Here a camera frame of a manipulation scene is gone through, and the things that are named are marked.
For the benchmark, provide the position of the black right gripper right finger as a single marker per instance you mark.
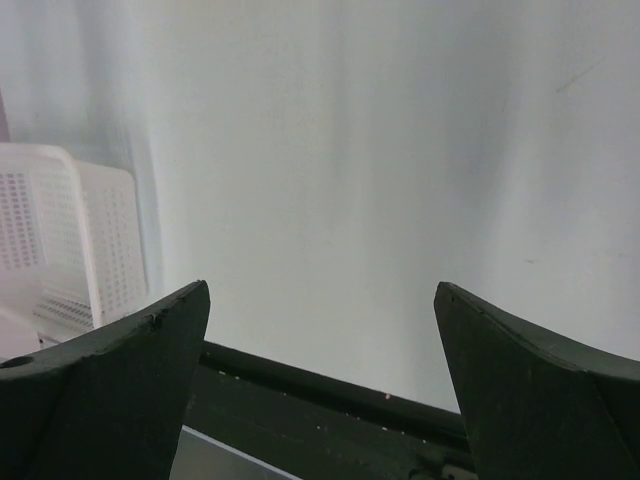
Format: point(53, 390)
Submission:
point(536, 404)

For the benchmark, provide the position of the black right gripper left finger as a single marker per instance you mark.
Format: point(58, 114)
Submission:
point(108, 404)

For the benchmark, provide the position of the white perforated plastic basket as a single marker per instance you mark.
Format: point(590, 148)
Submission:
point(71, 252)

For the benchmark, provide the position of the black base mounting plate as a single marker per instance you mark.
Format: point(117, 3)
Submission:
point(316, 427)

